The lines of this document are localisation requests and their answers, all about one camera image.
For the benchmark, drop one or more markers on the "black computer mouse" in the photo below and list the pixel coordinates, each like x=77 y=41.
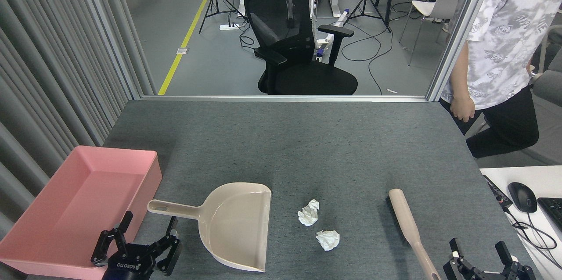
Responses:
x=522 y=197

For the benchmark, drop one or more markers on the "grey curtain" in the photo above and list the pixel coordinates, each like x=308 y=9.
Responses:
x=39 y=73

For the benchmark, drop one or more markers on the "black mesh office chair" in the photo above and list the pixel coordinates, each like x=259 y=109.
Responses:
x=285 y=30

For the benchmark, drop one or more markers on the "white plastic chair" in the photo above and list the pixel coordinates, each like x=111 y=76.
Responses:
x=441 y=3

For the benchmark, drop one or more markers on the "white power strip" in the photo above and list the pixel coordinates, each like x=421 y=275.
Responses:
x=229 y=26

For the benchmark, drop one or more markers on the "white side desk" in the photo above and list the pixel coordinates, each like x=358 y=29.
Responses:
x=540 y=174

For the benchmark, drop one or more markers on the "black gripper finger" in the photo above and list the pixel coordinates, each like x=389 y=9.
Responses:
x=459 y=267
x=516 y=269

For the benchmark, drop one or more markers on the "white paper ball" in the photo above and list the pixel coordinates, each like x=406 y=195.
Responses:
x=308 y=214
x=327 y=239

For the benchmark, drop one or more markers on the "beige hand brush black bristles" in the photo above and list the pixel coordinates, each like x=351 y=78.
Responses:
x=406 y=218

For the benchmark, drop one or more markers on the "pink plastic bin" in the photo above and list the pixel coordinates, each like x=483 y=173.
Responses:
x=66 y=210

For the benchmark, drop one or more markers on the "person's hand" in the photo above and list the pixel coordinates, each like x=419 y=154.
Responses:
x=462 y=108

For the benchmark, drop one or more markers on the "white stand on wheels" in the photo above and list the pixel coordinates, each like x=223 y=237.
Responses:
x=325 y=43

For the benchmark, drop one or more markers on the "silver frame rail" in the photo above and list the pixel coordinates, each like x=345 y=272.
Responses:
x=285 y=98

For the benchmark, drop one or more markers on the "flat black device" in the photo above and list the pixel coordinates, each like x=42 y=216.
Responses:
x=497 y=191

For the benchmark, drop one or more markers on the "beige plastic dustpan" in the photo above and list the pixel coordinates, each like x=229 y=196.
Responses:
x=237 y=223

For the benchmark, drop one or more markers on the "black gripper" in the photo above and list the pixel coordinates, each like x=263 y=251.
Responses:
x=129 y=264

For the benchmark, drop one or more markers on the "metal floor plate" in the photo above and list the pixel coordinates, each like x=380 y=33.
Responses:
x=182 y=51

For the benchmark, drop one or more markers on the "black keyboard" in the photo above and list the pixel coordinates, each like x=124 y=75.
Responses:
x=552 y=212

